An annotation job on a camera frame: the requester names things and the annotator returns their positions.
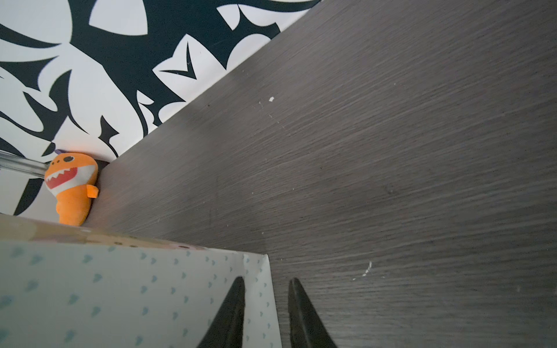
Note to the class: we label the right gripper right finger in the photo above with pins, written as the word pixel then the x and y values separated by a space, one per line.
pixel 306 328

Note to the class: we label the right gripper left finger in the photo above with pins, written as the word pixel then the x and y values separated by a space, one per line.
pixel 226 330

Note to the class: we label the patterned paper gift bag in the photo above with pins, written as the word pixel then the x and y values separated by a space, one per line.
pixel 74 287

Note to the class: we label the orange shark plush toy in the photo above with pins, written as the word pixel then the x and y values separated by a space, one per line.
pixel 71 177

